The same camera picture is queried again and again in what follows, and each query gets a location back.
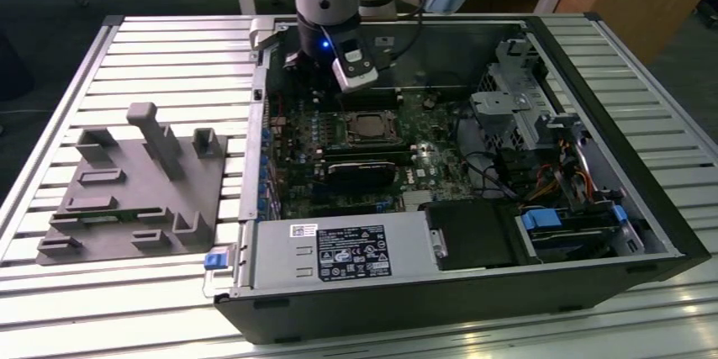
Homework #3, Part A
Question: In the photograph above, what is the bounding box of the silver CPU chip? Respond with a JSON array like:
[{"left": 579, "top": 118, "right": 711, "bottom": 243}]
[{"left": 349, "top": 116, "right": 389, "bottom": 138}]

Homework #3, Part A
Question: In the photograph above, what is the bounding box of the metal socket cover frame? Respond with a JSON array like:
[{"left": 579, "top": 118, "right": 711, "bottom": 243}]
[{"left": 339, "top": 111, "right": 401, "bottom": 145}]

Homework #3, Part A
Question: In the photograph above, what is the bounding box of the grey plastic case latch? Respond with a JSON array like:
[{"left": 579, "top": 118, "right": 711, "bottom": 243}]
[{"left": 248, "top": 18, "right": 283, "bottom": 51}]

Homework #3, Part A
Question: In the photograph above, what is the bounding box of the black graphics card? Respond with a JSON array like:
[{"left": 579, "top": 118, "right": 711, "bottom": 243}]
[{"left": 323, "top": 160, "right": 399, "bottom": 187}]

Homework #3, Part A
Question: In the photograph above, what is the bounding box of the silver metal drive cage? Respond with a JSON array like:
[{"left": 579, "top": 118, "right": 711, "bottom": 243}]
[{"left": 468, "top": 37, "right": 588, "bottom": 152}]

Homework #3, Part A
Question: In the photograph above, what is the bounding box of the green motherboard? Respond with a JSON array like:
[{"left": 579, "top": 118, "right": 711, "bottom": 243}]
[{"left": 261, "top": 88, "right": 473, "bottom": 224}]

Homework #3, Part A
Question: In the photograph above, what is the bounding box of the silver chipset heatsink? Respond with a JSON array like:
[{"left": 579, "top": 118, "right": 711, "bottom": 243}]
[{"left": 401, "top": 189, "right": 433, "bottom": 211}]

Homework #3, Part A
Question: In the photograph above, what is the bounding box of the grey parts rack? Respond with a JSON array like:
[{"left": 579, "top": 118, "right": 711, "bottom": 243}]
[{"left": 33, "top": 101, "right": 231, "bottom": 267}]

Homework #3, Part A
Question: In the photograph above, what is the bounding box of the grey power supply unit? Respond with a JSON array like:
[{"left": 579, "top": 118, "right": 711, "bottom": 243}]
[{"left": 245, "top": 212, "right": 445, "bottom": 291}]

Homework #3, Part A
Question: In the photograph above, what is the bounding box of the blue plastic latch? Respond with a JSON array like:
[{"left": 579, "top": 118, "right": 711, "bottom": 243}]
[{"left": 203, "top": 251, "right": 235, "bottom": 272}]

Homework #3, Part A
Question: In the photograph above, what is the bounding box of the green RAM stick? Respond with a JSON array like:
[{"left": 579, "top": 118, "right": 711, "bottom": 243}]
[{"left": 70, "top": 210, "right": 144, "bottom": 224}]

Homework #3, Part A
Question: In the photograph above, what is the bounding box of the blue disk carrier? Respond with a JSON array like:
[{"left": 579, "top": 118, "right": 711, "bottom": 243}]
[{"left": 519, "top": 206, "right": 563, "bottom": 235}]

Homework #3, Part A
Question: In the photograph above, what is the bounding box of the wooden cabinet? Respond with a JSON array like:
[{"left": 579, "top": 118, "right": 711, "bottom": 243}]
[{"left": 576, "top": 0, "right": 718, "bottom": 66}]

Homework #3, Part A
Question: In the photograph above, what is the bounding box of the black silver PC case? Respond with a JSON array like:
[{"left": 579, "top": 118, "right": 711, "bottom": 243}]
[{"left": 209, "top": 11, "right": 712, "bottom": 346}]

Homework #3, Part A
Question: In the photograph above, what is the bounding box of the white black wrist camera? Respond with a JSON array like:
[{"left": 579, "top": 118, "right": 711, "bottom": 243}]
[{"left": 328, "top": 37, "right": 380, "bottom": 93}]

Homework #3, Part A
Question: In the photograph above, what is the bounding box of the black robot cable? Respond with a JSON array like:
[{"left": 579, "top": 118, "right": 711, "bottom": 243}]
[{"left": 383, "top": 0, "right": 428, "bottom": 69}]

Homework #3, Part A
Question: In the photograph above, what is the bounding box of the grey blue flat cable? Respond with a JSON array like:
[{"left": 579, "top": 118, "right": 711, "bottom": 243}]
[{"left": 461, "top": 152, "right": 520, "bottom": 203}]

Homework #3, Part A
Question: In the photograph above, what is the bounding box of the black plastic duct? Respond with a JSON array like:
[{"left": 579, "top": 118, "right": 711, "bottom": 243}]
[{"left": 423, "top": 201, "right": 520, "bottom": 272}]

